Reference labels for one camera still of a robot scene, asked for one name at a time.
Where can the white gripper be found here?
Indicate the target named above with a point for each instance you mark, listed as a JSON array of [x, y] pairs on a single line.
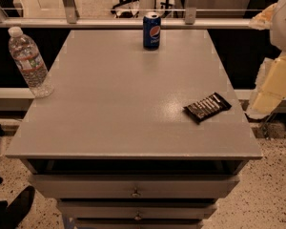
[[284, 26]]

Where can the blue pepsi can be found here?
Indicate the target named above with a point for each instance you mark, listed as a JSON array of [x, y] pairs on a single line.
[[151, 30]]

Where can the clear plastic water bottle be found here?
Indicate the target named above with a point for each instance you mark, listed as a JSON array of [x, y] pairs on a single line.
[[30, 63]]

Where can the black snack bar wrapper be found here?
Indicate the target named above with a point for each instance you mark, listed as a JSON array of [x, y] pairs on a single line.
[[207, 107]]

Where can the grey drawer cabinet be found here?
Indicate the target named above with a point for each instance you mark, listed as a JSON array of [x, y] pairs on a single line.
[[118, 109]]

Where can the grey drawer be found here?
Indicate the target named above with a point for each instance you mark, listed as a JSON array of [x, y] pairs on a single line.
[[130, 210], [89, 186]]

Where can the top grey drawer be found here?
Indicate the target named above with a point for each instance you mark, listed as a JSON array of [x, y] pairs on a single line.
[[89, 186]]

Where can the metal railing with glass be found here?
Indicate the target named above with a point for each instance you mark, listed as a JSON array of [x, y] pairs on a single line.
[[91, 14]]

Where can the black chair base bottom left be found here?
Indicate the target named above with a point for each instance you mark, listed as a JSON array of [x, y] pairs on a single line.
[[12, 214]]

